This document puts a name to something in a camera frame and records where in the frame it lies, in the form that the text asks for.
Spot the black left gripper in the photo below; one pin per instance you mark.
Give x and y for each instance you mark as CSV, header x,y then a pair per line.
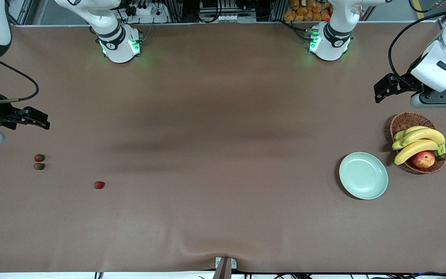
x,y
406,83

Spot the red strawberry with green patch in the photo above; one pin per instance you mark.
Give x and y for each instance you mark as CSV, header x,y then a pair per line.
x,y
39,166

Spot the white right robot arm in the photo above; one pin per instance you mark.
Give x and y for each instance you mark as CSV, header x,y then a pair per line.
x,y
118,46

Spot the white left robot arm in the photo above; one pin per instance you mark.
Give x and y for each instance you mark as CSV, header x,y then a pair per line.
x,y
333,42

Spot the pale green plate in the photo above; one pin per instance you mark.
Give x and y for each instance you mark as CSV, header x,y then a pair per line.
x,y
362,174

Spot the brown wicker basket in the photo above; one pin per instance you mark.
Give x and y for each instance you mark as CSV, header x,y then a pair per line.
x,y
409,121

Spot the greenish yellow banana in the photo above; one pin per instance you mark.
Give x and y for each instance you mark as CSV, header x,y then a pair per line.
x,y
401,134

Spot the large yellow banana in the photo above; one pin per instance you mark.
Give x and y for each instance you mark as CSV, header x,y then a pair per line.
x,y
426,134

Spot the red apple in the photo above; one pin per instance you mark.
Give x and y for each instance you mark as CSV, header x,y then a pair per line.
x,y
423,159

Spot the orange bread rolls pile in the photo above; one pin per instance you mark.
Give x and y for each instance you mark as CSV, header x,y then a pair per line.
x,y
298,14

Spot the white power strip with plugs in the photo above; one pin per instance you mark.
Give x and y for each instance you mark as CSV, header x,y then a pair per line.
x,y
149,17

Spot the white socket bar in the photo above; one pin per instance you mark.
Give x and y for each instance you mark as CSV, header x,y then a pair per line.
x,y
227,18

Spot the brown table cover mat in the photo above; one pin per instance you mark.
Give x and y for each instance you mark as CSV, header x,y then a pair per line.
x,y
192,217

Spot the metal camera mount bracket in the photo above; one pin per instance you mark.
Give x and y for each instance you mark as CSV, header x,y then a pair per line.
x,y
226,267

